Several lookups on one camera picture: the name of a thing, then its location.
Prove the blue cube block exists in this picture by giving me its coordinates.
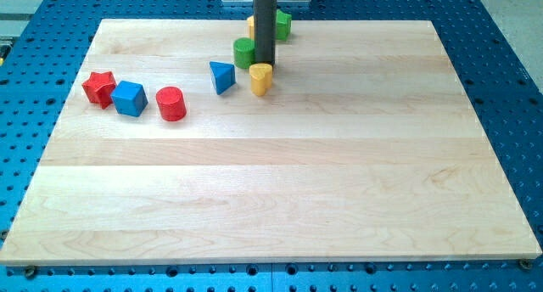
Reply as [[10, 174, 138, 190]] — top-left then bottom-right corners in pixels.
[[110, 81, 148, 117]]

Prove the yellow block behind rod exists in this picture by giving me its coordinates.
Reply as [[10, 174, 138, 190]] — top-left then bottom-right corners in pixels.
[[247, 15, 255, 40]]

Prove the board clamp screw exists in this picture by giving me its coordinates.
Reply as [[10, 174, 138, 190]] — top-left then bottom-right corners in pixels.
[[23, 266, 37, 278], [518, 259, 533, 271]]

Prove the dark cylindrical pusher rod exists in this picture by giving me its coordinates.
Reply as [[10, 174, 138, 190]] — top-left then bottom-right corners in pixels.
[[253, 0, 277, 65]]

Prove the blue triangle block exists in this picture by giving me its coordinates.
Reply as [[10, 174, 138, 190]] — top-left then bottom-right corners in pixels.
[[210, 61, 236, 95]]

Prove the green cylinder block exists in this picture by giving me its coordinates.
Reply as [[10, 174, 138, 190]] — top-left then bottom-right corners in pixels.
[[232, 37, 255, 69]]

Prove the green star block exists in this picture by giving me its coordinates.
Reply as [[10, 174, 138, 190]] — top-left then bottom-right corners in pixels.
[[276, 9, 292, 41]]

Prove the red star block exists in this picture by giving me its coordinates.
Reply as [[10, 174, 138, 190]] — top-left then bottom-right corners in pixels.
[[81, 71, 117, 110]]

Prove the yellow heart block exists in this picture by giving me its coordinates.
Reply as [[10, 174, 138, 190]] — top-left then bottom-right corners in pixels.
[[249, 63, 273, 97]]

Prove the red cylinder block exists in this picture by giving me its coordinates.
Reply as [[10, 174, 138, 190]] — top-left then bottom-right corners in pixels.
[[155, 87, 187, 121]]

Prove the light wooden board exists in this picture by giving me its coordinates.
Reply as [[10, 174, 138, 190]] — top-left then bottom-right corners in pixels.
[[1, 19, 541, 266]]

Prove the right board clamp screw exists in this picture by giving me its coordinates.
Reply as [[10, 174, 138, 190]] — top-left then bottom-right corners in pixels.
[[518, 259, 533, 271]]

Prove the left board clamp screw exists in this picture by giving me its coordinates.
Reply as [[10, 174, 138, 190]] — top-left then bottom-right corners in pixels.
[[23, 266, 37, 278]]

